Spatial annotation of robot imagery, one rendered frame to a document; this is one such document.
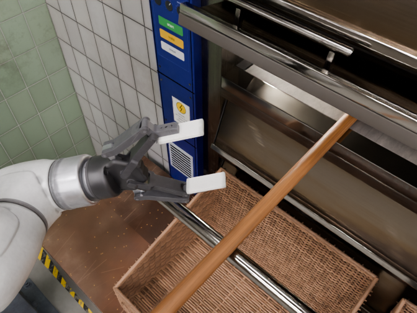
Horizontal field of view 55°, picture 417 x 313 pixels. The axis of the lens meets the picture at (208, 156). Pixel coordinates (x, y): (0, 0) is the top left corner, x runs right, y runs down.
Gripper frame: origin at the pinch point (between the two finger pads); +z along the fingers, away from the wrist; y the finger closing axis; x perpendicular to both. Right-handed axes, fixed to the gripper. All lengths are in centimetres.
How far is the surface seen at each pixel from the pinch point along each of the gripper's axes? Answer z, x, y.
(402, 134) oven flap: 29.4, 1.0, 2.2
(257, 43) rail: 10.9, -18.7, -5.6
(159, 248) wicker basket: -31, -16, 57
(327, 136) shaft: 21.4, -17.5, 21.3
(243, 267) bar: 0.9, 10.6, 19.5
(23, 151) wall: -106, -80, 64
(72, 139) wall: -93, -97, 79
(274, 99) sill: 11.6, -33.0, 21.7
